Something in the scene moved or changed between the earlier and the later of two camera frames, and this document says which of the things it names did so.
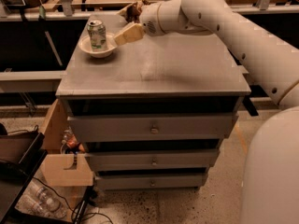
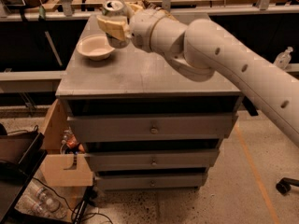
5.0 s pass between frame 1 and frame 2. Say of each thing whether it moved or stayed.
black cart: stayed
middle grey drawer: stayed
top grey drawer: stayed
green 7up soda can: moved
